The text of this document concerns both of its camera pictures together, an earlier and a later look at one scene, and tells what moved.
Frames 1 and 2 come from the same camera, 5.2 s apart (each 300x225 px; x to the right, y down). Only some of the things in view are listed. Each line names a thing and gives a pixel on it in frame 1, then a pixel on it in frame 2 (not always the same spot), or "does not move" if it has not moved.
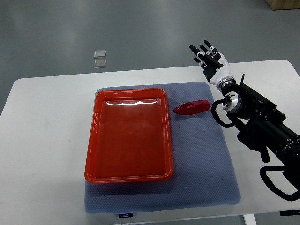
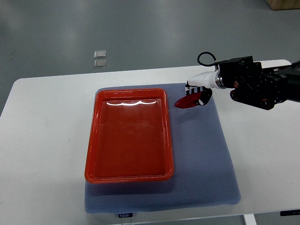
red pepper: (191, 107) to (189, 101)
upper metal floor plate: (100, 54) does not move
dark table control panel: (289, 213) does not move
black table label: (125, 215) does not move
